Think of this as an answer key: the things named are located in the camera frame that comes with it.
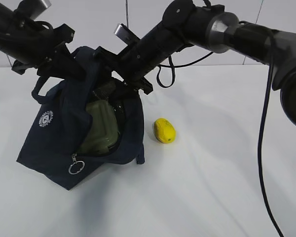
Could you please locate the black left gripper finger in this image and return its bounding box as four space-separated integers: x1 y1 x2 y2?
43 45 86 81

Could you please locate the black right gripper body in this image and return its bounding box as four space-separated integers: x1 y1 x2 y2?
93 39 153 94

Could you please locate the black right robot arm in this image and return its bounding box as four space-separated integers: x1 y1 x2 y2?
97 0 296 125

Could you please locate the glass container with green lid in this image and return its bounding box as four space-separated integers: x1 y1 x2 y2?
78 100 119 155

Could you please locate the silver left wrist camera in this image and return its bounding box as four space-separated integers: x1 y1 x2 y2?
17 0 51 20

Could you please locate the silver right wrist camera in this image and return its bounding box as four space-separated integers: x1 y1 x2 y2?
114 24 140 45

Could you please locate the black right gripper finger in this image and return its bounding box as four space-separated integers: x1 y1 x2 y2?
114 82 138 100

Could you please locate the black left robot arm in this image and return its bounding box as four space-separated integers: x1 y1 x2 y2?
0 0 85 80

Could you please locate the navy blue lunch bag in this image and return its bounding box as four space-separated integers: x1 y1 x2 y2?
16 46 146 191

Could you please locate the yellow lemon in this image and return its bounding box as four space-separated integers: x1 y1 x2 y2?
153 118 176 144

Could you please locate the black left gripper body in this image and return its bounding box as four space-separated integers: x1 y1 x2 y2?
12 24 75 76

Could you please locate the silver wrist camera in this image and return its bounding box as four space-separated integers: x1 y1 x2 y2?
17 0 51 20
114 24 140 45

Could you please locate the green cucumber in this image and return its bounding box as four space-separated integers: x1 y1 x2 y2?
92 80 116 100

